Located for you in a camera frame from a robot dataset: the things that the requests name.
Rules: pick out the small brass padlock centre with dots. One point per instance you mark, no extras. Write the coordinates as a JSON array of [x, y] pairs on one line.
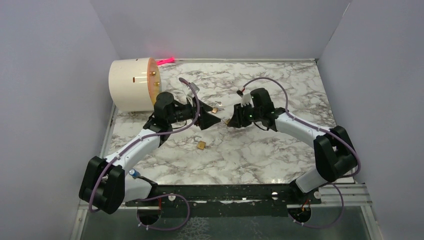
[[200, 144]]

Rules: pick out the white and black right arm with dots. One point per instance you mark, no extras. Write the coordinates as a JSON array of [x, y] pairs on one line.
[[333, 149]]

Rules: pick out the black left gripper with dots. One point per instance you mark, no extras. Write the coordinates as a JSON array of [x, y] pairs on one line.
[[206, 119]]

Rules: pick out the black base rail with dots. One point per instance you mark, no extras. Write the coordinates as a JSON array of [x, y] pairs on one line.
[[228, 200]]

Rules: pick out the pink marker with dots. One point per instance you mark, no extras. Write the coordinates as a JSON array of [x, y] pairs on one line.
[[165, 61]]

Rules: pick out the aluminium frame rail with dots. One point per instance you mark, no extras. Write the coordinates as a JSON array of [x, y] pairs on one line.
[[354, 195]]

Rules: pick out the brass padlock long shackle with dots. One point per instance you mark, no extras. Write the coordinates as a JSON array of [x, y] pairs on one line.
[[217, 107]]

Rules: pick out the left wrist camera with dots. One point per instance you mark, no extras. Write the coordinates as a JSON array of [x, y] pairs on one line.
[[189, 92]]

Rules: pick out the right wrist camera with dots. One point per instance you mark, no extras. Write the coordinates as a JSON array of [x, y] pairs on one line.
[[246, 98]]

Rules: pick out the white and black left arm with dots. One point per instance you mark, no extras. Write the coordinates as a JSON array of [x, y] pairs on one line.
[[108, 182]]

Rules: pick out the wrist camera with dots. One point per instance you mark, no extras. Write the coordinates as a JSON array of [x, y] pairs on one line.
[[246, 98], [189, 92]]

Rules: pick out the cream cylindrical container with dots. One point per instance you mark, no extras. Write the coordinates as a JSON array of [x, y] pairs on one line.
[[134, 84]]

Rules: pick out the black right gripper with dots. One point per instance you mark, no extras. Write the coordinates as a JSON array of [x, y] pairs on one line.
[[238, 120]]

